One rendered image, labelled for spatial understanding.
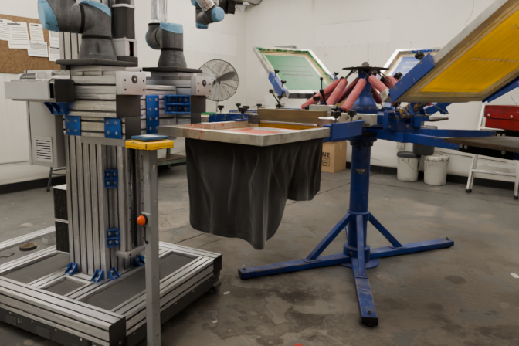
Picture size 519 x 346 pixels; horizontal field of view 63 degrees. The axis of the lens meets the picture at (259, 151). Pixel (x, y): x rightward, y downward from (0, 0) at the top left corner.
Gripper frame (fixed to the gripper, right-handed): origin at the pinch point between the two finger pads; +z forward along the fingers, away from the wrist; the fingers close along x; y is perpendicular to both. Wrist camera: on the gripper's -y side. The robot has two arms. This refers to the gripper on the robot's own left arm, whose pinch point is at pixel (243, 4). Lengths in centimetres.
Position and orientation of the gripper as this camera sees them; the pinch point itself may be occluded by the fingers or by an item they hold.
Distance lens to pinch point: 273.2
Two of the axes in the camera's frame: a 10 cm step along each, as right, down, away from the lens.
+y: -1.0, 9.7, 2.4
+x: 6.3, 2.5, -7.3
